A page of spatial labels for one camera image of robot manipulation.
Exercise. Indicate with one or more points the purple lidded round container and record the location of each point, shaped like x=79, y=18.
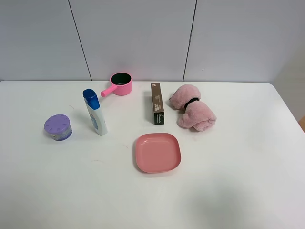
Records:
x=58, y=127

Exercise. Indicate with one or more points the pink toy saucepan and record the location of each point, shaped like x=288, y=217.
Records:
x=121, y=85

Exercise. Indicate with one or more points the pink rolled plush towel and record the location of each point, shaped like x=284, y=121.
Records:
x=197, y=114

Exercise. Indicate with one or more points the pink square plate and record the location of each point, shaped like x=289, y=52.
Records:
x=157, y=152

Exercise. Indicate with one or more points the brown rectangular carton box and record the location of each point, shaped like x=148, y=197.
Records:
x=157, y=104

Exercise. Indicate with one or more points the white blue shampoo bottle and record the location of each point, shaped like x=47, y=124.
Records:
x=95, y=111

